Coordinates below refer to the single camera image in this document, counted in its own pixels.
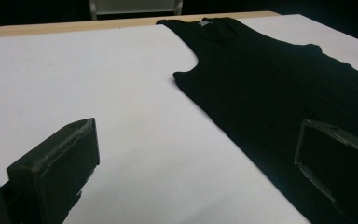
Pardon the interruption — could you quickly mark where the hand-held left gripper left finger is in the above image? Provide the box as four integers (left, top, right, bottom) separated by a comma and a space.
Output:
7, 117, 101, 224

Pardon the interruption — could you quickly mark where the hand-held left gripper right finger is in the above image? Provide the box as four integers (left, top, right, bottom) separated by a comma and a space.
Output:
294, 119, 358, 224

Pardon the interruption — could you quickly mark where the black tank top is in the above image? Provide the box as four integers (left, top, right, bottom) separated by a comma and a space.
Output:
156, 17, 358, 224

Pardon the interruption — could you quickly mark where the wooden table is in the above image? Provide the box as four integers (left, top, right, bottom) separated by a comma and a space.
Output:
0, 10, 281, 38

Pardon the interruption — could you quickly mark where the white foam board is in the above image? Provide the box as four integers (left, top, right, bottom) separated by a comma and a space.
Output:
0, 13, 358, 224

